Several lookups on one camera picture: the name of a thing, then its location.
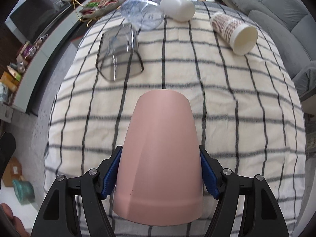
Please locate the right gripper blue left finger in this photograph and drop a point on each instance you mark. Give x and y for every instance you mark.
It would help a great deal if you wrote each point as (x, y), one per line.
(58, 214)

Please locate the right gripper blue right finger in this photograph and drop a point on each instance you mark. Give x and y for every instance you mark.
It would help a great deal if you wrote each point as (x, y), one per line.
(261, 216)

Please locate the pink plastic cup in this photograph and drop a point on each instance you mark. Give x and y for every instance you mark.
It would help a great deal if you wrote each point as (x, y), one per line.
(159, 180)

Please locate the clear square glass cup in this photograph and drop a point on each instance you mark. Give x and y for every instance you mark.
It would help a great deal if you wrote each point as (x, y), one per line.
(118, 56)

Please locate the patterned paper cup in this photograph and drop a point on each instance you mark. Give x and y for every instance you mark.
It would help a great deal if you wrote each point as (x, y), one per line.
(241, 36)

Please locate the clear round plastic cup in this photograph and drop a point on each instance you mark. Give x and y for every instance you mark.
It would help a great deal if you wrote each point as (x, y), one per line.
(142, 14)

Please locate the white plastic cup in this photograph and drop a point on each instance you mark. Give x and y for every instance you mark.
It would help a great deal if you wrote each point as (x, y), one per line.
(178, 10)

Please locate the person's left hand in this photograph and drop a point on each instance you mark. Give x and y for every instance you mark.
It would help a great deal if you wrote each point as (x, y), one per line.
(15, 221)

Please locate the cardboard box on floor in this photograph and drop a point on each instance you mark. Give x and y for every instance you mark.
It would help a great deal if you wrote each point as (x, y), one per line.
(12, 172)

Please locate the white tv cabinet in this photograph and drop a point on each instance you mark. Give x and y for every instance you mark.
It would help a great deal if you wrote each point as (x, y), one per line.
(58, 33)

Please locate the orange snack package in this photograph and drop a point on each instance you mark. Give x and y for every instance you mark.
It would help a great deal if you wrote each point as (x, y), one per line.
(9, 81)

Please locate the checkered white tablecloth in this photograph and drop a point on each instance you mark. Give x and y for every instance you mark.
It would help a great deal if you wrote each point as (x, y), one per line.
(217, 79)

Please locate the black television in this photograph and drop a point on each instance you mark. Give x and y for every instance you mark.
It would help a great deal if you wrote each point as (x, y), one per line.
(29, 18)

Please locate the grey sectional sofa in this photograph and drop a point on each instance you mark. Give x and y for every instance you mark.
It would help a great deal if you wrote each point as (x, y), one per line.
(292, 28)

